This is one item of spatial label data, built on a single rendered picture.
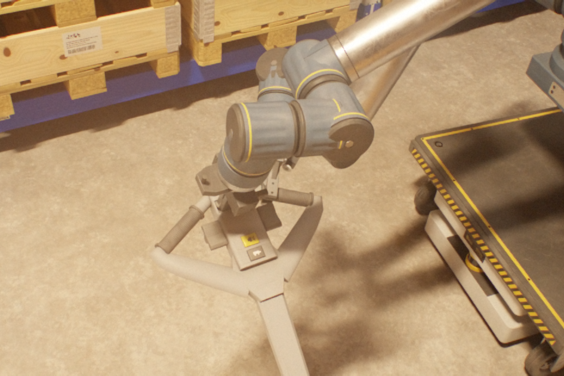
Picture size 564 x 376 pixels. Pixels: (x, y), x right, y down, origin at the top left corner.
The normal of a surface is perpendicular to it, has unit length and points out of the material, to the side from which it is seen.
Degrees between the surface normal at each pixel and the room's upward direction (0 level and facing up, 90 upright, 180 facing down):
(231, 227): 23
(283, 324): 38
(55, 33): 90
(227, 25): 90
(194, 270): 30
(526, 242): 0
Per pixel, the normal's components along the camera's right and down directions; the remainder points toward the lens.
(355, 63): 0.09, 0.43
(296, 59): -0.61, -0.41
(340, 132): 0.22, 0.63
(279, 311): 0.33, -0.15
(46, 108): 0.46, 0.65
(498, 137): 0.07, -0.71
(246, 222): 0.24, -0.40
